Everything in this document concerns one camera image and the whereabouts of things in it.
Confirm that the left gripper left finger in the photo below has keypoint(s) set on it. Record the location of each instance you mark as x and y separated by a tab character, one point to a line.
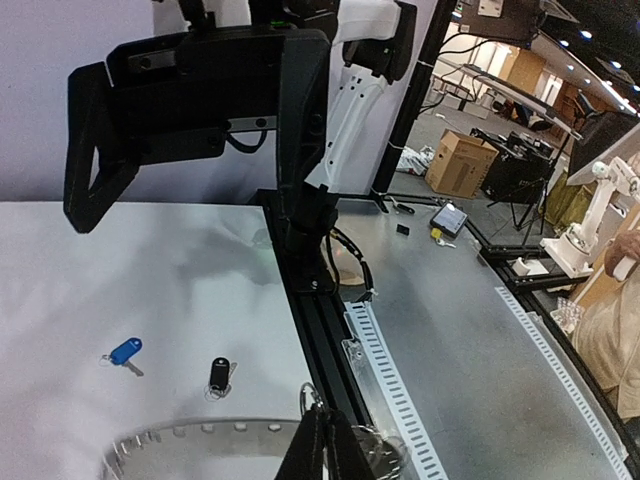
304	457

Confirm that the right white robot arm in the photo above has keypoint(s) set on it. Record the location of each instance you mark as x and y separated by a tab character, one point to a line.
371	47

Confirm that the white slotted cable duct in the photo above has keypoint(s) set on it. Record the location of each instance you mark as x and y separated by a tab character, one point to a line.
394	439

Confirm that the cardboard box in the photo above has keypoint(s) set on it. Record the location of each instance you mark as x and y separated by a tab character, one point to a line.
460	165

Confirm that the right black frame post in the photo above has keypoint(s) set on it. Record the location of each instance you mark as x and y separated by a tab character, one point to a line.
413	99

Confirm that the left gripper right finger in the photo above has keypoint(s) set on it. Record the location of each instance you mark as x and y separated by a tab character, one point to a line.
345	458

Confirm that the black tagged key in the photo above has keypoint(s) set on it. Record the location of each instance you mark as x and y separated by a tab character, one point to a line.
219	382

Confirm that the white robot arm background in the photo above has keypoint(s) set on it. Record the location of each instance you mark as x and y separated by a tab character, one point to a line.
572	250

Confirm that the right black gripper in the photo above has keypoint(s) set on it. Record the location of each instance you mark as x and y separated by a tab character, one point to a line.
188	81

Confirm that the black front aluminium rail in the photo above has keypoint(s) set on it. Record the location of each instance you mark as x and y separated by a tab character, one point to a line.
325	330

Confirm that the black phone device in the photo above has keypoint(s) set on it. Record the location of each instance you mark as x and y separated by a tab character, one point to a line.
449	219

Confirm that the metal disc keyring with rings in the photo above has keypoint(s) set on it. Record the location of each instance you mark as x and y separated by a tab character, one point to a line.
251	448

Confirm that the blue tagged silver key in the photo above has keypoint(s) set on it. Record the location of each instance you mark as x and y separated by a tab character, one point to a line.
122	356

